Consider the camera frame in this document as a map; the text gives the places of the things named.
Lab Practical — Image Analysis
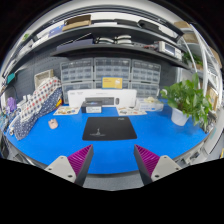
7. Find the black mouse pad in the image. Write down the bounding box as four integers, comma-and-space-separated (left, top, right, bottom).
82, 117, 137, 141

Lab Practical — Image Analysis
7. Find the left drawer organizer cabinet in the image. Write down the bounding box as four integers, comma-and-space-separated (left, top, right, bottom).
60, 58, 94, 104

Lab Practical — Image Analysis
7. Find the left picture card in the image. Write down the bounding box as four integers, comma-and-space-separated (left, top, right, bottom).
55, 106, 80, 115

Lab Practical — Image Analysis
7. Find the white basket crate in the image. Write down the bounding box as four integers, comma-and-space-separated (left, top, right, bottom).
34, 69, 54, 88

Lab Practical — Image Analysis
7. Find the picture card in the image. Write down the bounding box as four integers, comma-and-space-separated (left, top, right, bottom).
117, 107, 146, 116
55, 106, 80, 115

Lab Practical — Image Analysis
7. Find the cardboard box on shelf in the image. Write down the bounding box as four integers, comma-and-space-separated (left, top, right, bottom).
62, 15, 91, 31

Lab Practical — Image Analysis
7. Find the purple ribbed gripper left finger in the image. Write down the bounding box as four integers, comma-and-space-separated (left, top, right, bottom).
45, 145, 94, 186

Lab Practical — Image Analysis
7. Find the middle drawer organizer cabinet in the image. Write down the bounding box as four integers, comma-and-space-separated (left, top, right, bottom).
94, 57, 131, 89

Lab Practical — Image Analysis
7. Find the clear plastic box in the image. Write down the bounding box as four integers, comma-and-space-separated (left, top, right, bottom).
136, 97, 164, 112

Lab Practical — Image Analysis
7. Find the yellow label card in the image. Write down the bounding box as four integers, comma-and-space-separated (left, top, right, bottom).
102, 77, 123, 89

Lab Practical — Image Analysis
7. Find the right picture card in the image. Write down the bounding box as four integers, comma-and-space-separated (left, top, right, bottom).
117, 107, 146, 116

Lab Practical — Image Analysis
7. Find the checkered and blue cloth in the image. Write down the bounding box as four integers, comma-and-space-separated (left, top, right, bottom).
14, 77, 62, 140

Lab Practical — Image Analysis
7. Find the dark metal shelf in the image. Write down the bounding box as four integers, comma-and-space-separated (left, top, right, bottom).
51, 44, 189, 69

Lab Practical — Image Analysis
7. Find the right drawer organizer cabinet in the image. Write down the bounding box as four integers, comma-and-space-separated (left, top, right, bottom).
129, 60, 161, 97

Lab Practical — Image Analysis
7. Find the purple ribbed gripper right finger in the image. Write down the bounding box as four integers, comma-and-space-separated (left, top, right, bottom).
134, 145, 181, 185

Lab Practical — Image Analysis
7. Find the white plant pot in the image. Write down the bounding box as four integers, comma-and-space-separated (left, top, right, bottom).
171, 108, 188, 126

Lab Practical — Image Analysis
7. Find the pink computer mouse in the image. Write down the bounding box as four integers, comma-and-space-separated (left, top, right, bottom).
48, 119, 58, 129

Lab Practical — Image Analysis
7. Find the green potted plant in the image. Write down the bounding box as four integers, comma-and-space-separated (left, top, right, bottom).
160, 73, 212, 131

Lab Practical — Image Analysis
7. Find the grey electronic instrument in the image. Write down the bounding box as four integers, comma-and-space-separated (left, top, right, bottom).
158, 41, 182, 60

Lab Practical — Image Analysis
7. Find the small black and white box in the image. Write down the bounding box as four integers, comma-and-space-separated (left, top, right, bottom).
81, 101, 102, 113

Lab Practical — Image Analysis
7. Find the drawer organizer cabinet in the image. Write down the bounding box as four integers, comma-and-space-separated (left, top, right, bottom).
129, 60, 161, 97
94, 57, 131, 89
60, 58, 94, 104

